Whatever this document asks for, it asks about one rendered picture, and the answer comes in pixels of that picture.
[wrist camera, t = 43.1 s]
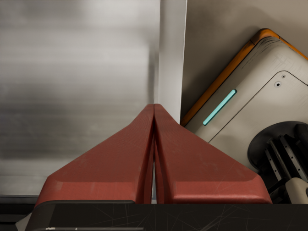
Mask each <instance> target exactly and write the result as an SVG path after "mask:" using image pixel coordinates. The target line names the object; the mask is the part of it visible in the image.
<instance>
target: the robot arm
mask: <svg viewBox="0 0 308 231"><path fill-rule="evenodd" d="M153 171H155V186H156V202H157V204H151V202H152V187H153ZM25 231H308V204H273V203H272V201H271V198H270V196H269V193H268V191H267V188H266V186H265V184H264V181H263V179H262V178H261V176H260V175H258V174H257V173H255V172H254V171H252V170H250V169H249V168H247V167H246V166H244V165H242V164H241V163H239V162H238V161H236V160H235V159H233V158H232V157H230V156H228V155H227V154H225V153H223V152H222V151H220V150H219V149H217V148H216V147H214V146H213V145H211V144H209V143H208V142H206V141H204V140H203V139H201V138H200V137H198V136H197V135H195V134H194V133H192V132H190V131H189V130H187V129H186V128H184V127H182V126H181V125H180V124H178V123H177V122H176V121H175V120H174V118H173V117H172V116H171V115H170V114H169V113H168V112H167V111H166V109H165V108H164V107H163V106H162V105H161V104H148V105H146V106H145V107H144V109H143V110H142V111H141V112H140V113H139V114H138V115H137V117H136V118H135V119H134V120H133V121H132V122H131V123H130V124H129V125H128V126H126V127H125V128H123V129H121V130H120V131H118V132H117V133H115V134H114V135H112V136H111V137H109V138H107V139H106V140H104V141H103V142H101V143H100V144H98V145H96V146H95V147H93V148H92V149H90V150H89V151H87V152H85V153H84V154H82V155H81V156H79V157H77V158H76V159H74V160H73V161H71V162H70V163H68V164H67V165H65V166H63V167H62V168H60V169H59V170H57V171H56V172H54V173H52V174H51V175H49V176H48V177H47V179H46V181H45V182H44V185H43V187H42V190H41V192H40V194H39V197H38V200H37V202H36V204H35V206H34V209H33V211H32V214H31V216H30V219H29V221H28V224H27V226H26V229H25Z"/></svg>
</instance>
